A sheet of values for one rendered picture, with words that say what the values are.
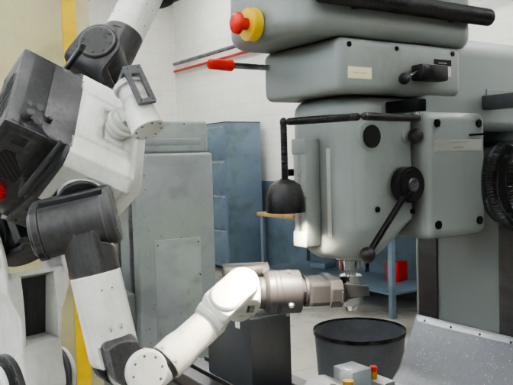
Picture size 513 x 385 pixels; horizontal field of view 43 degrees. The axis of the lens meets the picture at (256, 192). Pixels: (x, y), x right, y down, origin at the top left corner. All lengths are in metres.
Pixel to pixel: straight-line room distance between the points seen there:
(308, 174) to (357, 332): 2.49
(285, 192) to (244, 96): 8.26
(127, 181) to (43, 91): 0.23
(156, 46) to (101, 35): 9.80
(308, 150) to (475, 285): 0.59
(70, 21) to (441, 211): 1.97
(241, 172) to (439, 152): 7.37
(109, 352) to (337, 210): 0.49
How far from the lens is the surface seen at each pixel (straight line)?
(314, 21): 1.16
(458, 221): 1.42
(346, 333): 3.68
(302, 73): 1.27
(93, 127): 1.30
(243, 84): 9.44
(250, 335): 1.62
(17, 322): 1.58
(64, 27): 2.92
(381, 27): 1.26
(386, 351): 3.29
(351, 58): 1.21
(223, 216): 8.66
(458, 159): 1.41
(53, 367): 1.63
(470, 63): 1.47
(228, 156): 8.56
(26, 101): 1.27
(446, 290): 1.70
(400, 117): 1.19
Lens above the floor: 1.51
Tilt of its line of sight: 3 degrees down
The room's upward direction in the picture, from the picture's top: 2 degrees counter-clockwise
